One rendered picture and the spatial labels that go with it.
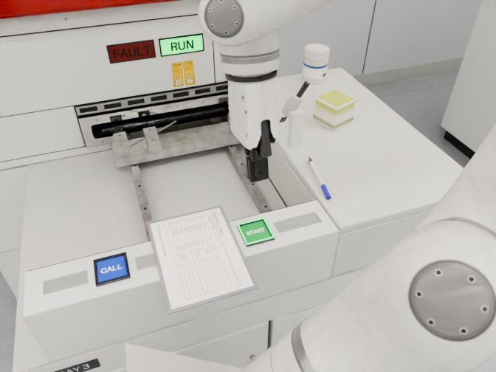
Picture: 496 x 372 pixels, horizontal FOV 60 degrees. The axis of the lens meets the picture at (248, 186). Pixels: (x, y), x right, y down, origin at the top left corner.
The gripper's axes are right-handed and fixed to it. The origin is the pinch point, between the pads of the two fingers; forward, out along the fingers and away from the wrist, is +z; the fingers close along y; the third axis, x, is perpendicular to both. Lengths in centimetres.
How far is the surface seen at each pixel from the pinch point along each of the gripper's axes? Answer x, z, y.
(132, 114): -15, 6, -60
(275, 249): 2.1, 16.3, 1.0
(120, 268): -24.5, 14.7, -3.1
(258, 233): 0.4, 14.8, -2.8
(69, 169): -35, 18, -57
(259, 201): 8.2, 21.8, -24.6
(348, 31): 146, 22, -216
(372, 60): 171, 47, -221
